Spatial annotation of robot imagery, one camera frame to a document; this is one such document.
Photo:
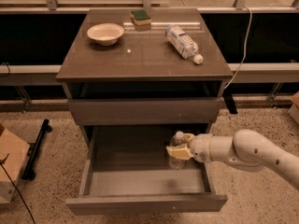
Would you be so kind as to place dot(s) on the cardboard box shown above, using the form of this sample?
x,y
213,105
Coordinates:
x,y
13,153

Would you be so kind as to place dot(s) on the white bowl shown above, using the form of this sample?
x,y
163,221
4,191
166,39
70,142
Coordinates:
x,y
105,34

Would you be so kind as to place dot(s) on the green yellow sponge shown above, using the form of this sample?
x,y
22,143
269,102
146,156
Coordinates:
x,y
140,17

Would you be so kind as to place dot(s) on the closed grey top drawer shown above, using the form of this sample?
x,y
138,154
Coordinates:
x,y
144,111

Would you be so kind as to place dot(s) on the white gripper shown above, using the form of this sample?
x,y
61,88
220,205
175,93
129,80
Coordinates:
x,y
201,147

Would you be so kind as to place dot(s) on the open grey middle drawer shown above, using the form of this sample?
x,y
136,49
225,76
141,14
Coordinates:
x,y
127,172

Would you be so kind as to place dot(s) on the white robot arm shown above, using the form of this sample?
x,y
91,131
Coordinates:
x,y
246,150

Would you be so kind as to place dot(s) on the small clear water bottle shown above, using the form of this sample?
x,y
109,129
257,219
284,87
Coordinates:
x,y
175,144

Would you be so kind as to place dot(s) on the lying labelled water bottle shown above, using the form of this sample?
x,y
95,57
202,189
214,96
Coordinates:
x,y
183,43

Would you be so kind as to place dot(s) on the grey drawer cabinet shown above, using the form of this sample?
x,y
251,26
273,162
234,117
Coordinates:
x,y
142,64

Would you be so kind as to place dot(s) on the black bar stand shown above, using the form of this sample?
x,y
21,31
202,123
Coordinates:
x,y
29,172

